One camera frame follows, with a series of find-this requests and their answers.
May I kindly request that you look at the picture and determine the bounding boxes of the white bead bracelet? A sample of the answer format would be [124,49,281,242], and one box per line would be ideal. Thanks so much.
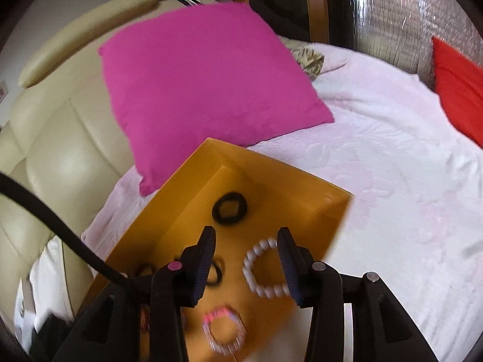
[242,237,293,300]

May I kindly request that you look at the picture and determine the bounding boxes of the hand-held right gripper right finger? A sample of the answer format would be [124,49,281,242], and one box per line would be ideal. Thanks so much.
[277,227,440,362]

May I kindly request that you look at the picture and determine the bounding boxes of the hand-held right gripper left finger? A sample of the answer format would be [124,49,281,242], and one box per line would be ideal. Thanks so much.
[51,226,217,362]

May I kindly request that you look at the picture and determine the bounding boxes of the magenta pillow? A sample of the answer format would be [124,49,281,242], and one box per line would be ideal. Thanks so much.
[99,2,335,197]

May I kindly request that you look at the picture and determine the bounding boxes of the pale pink blanket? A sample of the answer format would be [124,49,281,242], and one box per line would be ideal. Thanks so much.
[81,41,483,362]

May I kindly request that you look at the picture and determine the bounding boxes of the orange cardboard box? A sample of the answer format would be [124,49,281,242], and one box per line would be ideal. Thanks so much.
[88,138,353,362]

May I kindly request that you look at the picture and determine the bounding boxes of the cream leather sofa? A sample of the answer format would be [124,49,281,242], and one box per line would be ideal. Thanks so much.
[0,0,227,332]

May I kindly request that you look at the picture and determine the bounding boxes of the black thin hair tie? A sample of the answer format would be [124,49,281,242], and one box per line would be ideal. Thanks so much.
[206,258,224,288]

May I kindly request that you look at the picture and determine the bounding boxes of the pink and purple bead bracelet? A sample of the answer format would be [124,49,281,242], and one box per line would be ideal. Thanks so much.
[202,306,248,356]

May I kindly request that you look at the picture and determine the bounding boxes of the black cable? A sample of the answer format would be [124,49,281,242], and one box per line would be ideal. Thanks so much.
[0,171,133,291]

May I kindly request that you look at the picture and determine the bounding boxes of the red pillow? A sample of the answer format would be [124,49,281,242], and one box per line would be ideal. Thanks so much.
[431,37,483,148]

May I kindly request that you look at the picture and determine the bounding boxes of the patterned cloth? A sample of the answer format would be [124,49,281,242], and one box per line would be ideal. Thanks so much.
[290,45,325,81]

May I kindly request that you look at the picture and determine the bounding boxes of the dark thick hair tie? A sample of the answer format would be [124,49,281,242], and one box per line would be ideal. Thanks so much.
[212,192,248,225]

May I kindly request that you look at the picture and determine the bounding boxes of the white towel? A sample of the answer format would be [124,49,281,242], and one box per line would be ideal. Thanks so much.
[15,234,76,344]

